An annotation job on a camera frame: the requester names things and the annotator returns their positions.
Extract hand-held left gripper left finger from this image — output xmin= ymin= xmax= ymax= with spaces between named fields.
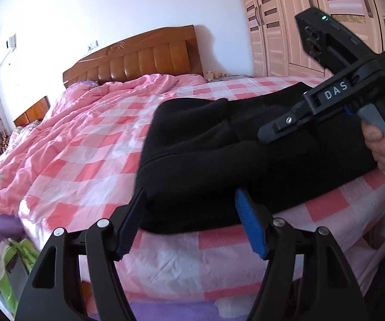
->
xmin=15 ymin=187 xmax=147 ymax=321

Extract small items on nightstand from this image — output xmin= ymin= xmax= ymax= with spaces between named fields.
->
xmin=204 ymin=70 xmax=227 ymax=81

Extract bed with pink checkered sheet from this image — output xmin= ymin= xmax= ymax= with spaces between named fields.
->
xmin=18 ymin=74 xmax=385 ymax=300

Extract black pants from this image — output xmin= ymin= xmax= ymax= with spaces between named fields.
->
xmin=135 ymin=81 xmax=380 ymax=235

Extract small wooden headboard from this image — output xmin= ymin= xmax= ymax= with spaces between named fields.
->
xmin=13 ymin=95 xmax=51 ymax=128

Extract wooden bed headboard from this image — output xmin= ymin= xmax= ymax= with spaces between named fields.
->
xmin=62 ymin=25 xmax=205 ymax=90

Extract white air conditioner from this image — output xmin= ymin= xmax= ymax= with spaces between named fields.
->
xmin=0 ymin=33 xmax=18 ymax=68

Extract green and white bag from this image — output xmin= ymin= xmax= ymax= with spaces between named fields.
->
xmin=0 ymin=237 xmax=44 ymax=312

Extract pink quilt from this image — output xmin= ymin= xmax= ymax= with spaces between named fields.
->
xmin=0 ymin=73 xmax=207 ymax=213

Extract floral pillow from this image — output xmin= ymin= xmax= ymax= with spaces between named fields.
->
xmin=1 ymin=130 xmax=21 ymax=149

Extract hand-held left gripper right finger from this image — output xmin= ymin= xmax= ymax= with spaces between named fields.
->
xmin=234 ymin=188 xmax=364 ymax=321

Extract person's right hand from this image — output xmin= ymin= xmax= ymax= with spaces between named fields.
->
xmin=361 ymin=86 xmax=385 ymax=175

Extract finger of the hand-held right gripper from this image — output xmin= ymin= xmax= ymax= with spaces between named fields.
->
xmin=257 ymin=94 xmax=317 ymax=145

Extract light wooden wardrobe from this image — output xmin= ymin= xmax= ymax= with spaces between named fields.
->
xmin=235 ymin=0 xmax=385 ymax=82

